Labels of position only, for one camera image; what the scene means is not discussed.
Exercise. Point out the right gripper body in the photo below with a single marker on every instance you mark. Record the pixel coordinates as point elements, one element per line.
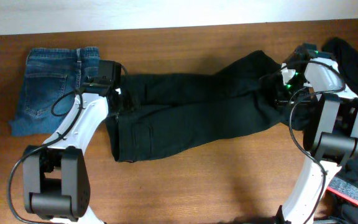
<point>284,94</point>

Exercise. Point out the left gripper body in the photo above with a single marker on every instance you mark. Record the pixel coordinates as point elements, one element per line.
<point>124,101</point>

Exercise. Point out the black trousers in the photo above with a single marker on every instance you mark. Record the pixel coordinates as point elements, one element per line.
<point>179,111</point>

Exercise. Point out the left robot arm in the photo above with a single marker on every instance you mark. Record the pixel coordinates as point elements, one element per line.
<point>55,180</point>

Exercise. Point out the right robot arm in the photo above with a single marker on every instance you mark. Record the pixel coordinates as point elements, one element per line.
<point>311,77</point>

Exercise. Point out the folded blue denim jeans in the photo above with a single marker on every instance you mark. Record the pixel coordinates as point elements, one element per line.
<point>50,74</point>

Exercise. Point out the grey red-trimmed garment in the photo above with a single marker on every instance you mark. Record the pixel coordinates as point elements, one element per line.
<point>344,190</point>

